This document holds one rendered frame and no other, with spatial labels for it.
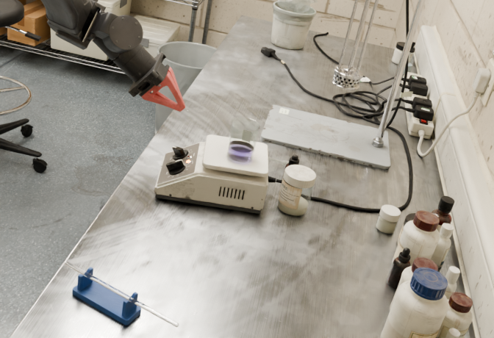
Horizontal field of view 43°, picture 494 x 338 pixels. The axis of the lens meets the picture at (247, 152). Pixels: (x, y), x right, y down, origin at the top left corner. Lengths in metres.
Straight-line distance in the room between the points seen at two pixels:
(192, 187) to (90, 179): 1.51
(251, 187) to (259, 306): 0.25
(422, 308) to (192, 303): 0.32
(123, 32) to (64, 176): 1.61
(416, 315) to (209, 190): 0.43
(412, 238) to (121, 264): 0.47
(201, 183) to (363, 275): 0.32
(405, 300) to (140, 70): 0.59
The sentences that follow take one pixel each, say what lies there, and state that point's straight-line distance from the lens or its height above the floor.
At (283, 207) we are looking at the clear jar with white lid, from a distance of 1.17.
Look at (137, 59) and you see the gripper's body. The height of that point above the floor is 0.98.
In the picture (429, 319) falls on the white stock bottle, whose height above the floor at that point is 0.84.
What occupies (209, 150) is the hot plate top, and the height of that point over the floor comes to 0.84.
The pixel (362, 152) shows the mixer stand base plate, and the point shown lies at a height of 0.76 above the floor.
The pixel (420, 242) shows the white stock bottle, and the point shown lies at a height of 0.83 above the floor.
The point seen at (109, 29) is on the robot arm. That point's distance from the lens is 1.06.
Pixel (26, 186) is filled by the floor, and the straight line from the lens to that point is 2.55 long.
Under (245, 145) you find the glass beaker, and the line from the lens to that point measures 1.10.
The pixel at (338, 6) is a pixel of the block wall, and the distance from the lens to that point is 3.48.
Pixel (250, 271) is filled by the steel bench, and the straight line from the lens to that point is 1.02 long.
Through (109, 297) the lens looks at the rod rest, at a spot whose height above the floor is 0.76.
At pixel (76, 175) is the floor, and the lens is 2.62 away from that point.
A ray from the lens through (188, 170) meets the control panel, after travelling 1.13.
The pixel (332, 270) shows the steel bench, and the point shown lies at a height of 0.75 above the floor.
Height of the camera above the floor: 1.38
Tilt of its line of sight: 28 degrees down
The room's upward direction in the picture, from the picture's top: 11 degrees clockwise
